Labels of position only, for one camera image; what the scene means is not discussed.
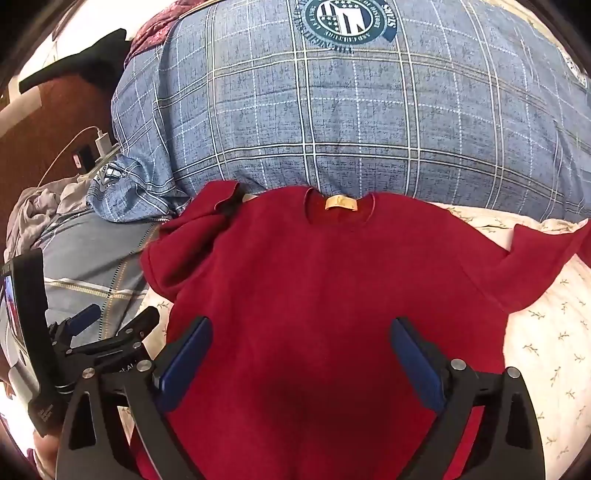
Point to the brown wooden bedside table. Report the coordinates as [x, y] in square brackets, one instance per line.
[32, 138]

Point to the black cloth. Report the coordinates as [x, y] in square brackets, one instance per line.
[78, 64]

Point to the grey satin cloth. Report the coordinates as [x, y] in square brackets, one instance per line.
[37, 203]

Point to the cream leaf-print pillow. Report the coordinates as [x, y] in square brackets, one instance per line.
[554, 341]

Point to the white power strip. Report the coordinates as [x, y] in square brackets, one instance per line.
[99, 159]

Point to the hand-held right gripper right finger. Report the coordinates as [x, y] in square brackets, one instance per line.
[415, 364]

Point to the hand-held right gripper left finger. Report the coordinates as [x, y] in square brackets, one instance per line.
[184, 360]

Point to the maroon patterned cloth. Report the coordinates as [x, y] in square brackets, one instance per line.
[157, 27]

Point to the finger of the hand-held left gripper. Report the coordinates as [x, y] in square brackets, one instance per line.
[84, 318]
[134, 334]

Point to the red knit sweater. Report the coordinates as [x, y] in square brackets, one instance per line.
[314, 286]

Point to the white charger plug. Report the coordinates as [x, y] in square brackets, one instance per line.
[101, 143]

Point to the grey plaid bedsheet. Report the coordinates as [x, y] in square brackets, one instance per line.
[87, 258]

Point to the blue plaid quilt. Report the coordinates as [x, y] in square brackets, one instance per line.
[323, 115]

